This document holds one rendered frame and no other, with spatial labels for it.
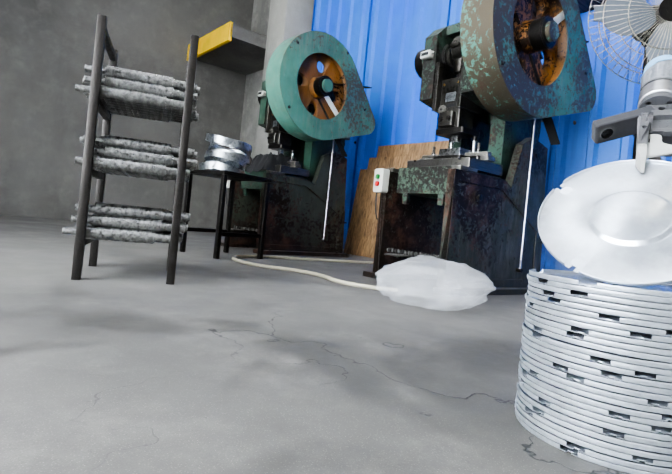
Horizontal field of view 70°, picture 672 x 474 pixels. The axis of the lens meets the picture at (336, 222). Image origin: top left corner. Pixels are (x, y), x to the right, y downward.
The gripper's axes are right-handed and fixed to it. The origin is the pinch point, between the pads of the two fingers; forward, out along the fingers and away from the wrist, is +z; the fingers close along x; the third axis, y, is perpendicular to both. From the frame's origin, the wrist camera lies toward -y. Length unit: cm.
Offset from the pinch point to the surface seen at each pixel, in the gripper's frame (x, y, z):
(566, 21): 55, -43, -188
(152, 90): -12, -159, -27
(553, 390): 7.9, -7.2, 42.6
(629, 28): 42, -12, -144
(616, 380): 4.1, 0.7, 40.7
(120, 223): 19, -163, 15
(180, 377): -3, -64, 64
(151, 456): -18, -44, 77
